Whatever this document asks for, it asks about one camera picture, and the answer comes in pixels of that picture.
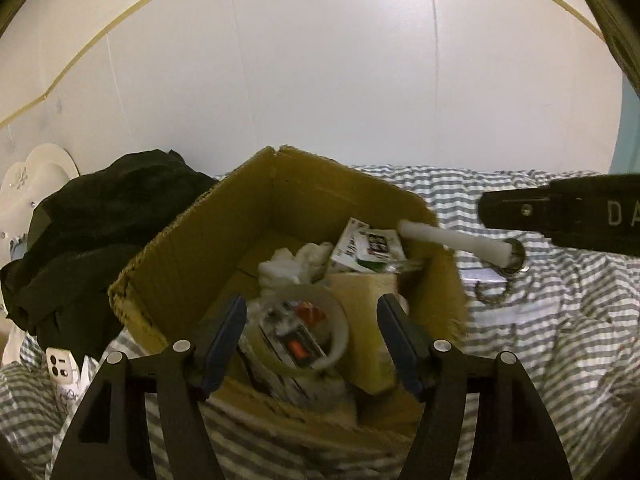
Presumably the black ring strap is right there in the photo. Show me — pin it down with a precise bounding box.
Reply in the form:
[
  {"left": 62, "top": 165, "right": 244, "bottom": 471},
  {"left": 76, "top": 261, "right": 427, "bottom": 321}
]
[{"left": 494, "top": 238, "right": 532, "bottom": 276}]

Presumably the olive bead bracelet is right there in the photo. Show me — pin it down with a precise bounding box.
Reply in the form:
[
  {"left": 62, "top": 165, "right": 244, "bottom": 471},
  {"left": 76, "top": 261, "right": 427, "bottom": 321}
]
[{"left": 474, "top": 278, "right": 512, "bottom": 306}]

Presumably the white plastic stick tube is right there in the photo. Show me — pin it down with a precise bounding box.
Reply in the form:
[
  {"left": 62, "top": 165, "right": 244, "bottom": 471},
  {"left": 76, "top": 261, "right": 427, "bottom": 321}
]
[{"left": 397, "top": 220, "right": 512, "bottom": 268}]

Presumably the black clothes pile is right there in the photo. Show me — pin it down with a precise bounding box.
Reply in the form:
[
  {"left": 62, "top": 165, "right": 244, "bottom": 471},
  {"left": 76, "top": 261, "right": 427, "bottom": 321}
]
[{"left": 1, "top": 150, "right": 218, "bottom": 360}]

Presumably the silver foil packet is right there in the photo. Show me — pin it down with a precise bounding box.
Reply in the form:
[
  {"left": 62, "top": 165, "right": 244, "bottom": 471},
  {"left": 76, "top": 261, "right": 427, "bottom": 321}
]
[{"left": 239, "top": 300, "right": 352, "bottom": 414}]

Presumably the white padded headboard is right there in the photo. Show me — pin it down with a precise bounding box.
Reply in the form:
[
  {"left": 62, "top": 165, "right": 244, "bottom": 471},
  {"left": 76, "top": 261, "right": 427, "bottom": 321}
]
[{"left": 0, "top": 143, "right": 79, "bottom": 266}]

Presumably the white tissue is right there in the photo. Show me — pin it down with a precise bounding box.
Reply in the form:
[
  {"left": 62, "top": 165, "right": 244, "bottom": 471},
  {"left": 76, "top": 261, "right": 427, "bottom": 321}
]
[{"left": 258, "top": 242, "right": 333, "bottom": 290}]

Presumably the beige brown small box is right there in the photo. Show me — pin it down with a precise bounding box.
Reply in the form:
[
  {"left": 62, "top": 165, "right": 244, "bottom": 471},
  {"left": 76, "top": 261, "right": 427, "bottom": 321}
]
[{"left": 328, "top": 273, "right": 398, "bottom": 396}]

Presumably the white phone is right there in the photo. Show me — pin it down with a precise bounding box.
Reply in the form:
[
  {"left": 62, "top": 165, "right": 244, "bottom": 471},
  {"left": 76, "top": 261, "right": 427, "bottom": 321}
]
[{"left": 46, "top": 347, "right": 80, "bottom": 386}]

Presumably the green white medicine box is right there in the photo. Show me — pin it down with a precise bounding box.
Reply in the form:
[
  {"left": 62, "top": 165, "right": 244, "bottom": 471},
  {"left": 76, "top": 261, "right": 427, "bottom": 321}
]
[{"left": 328, "top": 218, "right": 407, "bottom": 273}]

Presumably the grey checked bed sheet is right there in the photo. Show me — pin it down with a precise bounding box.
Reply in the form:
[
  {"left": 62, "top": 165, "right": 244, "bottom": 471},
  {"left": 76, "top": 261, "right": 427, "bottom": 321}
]
[{"left": 1, "top": 165, "right": 639, "bottom": 479}]

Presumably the white tape roll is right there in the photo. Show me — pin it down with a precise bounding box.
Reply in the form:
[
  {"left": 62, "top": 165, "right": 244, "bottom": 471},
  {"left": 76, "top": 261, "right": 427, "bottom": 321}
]
[{"left": 244, "top": 285, "right": 349, "bottom": 377}]

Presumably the green curtain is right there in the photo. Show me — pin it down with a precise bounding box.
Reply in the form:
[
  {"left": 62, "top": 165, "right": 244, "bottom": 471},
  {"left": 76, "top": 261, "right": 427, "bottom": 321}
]
[{"left": 610, "top": 76, "right": 640, "bottom": 174}]

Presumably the brown cardboard box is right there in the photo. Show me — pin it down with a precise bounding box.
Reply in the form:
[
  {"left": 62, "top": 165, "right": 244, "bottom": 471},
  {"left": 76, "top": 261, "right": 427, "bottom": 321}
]
[{"left": 108, "top": 146, "right": 466, "bottom": 452}]

